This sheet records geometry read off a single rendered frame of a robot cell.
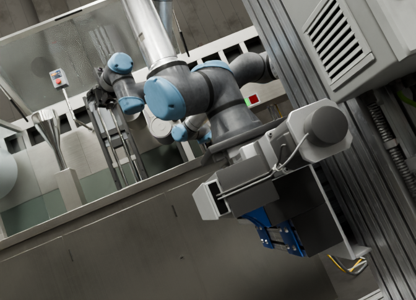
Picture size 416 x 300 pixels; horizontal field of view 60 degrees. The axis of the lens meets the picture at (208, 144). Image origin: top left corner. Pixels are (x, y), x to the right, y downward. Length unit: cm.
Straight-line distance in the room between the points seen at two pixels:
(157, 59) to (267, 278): 110
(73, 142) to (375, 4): 210
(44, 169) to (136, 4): 163
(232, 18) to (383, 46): 369
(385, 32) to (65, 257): 155
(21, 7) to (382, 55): 409
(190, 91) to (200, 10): 331
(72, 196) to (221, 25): 268
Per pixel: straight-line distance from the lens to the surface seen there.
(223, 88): 98
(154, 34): 98
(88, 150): 238
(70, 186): 211
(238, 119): 95
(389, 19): 53
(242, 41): 248
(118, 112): 189
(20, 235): 182
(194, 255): 165
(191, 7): 420
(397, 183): 71
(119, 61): 120
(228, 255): 166
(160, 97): 90
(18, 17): 436
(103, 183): 233
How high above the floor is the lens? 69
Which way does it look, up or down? 9 degrees up
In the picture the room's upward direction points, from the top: 23 degrees counter-clockwise
